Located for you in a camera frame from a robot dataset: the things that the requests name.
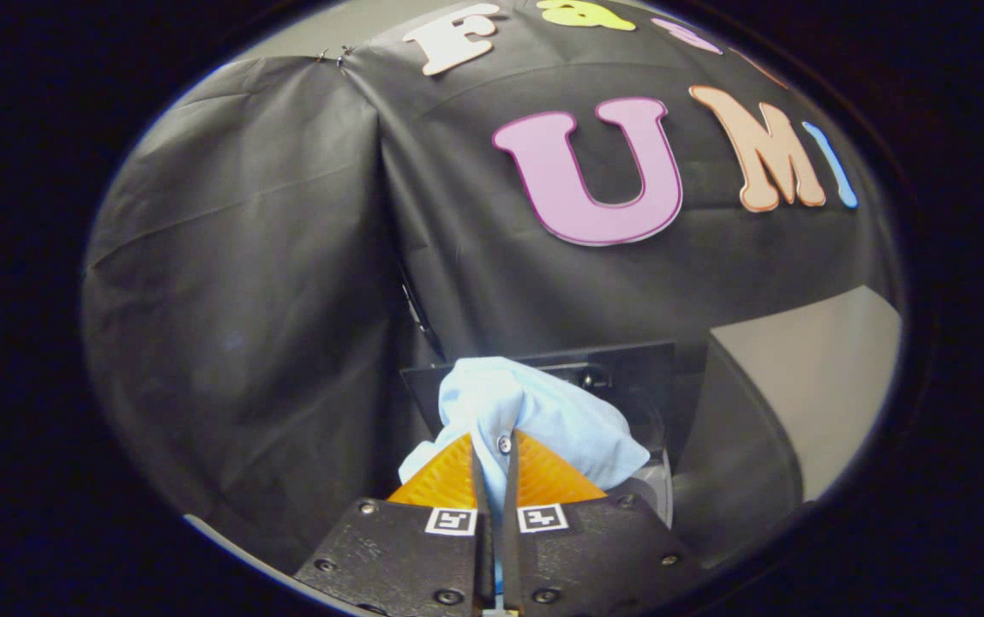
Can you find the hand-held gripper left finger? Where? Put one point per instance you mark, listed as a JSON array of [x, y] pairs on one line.
[[483, 566]]

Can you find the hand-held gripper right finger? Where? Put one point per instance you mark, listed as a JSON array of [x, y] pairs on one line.
[[511, 557]]

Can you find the light blue shirt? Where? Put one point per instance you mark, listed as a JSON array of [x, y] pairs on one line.
[[543, 411]]

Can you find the beige cabinet with dark top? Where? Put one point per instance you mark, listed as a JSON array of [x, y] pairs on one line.
[[740, 480]]

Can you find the black backdrop cloth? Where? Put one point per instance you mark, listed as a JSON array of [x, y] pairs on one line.
[[243, 300]]

